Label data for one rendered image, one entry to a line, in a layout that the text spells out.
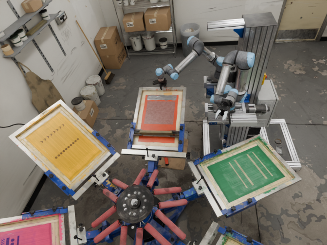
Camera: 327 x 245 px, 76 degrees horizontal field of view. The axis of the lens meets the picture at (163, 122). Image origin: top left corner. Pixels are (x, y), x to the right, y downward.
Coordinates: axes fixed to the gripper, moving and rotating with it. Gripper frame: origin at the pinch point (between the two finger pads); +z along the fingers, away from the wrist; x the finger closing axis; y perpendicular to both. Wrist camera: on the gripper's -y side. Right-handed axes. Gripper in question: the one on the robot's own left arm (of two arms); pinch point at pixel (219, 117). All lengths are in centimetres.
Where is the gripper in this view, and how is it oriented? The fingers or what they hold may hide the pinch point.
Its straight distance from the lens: 166.8
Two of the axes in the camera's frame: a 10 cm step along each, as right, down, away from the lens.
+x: -8.3, -2.1, 5.1
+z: -4.9, 7.0, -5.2
